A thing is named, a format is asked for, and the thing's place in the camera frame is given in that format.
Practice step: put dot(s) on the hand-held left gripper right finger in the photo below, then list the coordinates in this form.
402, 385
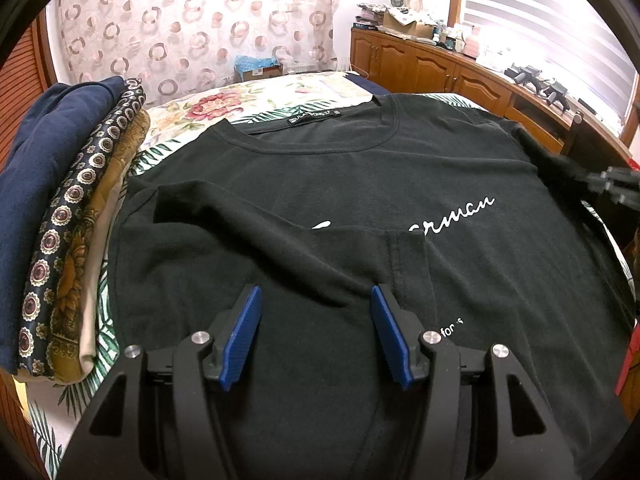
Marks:
390, 340

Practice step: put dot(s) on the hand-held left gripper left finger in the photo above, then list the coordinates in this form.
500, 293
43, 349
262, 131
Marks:
242, 340

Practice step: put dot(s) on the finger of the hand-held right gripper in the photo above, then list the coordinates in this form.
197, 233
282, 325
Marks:
617, 182

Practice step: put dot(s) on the black t-shirt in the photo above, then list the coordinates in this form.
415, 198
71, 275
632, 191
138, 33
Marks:
320, 175

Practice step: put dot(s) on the black tool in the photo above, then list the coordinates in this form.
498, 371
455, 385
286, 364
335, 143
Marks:
554, 95
522, 75

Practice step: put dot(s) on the folded beige garment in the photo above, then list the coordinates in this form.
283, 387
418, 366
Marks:
97, 280

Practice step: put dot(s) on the folded mustard patterned garment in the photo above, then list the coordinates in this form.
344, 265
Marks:
85, 270

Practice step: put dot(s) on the red cloth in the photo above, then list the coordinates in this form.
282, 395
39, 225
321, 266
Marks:
631, 360

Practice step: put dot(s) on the striped window blinds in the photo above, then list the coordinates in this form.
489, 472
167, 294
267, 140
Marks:
540, 5

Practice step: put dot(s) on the pink container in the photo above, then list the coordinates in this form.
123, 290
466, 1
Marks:
472, 40

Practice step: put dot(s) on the leaf-print bed sheet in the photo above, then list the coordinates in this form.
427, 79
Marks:
150, 157

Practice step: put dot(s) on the wooden cabinet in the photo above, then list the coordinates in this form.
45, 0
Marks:
430, 67

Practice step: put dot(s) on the folded navy medallion-print garment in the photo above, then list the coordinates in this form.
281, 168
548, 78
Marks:
65, 210

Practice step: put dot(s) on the group of small bottles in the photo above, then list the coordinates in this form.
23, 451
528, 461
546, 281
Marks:
447, 34

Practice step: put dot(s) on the floral blanket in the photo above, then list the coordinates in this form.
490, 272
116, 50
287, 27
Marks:
210, 105

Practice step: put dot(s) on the cardboard box by curtain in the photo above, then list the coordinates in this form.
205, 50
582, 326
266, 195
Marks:
265, 73

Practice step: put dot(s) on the open cardboard box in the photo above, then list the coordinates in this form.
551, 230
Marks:
400, 22

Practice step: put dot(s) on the blue plastic bag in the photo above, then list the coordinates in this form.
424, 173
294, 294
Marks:
252, 62

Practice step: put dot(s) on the patterned fabric pouch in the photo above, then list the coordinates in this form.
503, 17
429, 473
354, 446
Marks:
371, 10

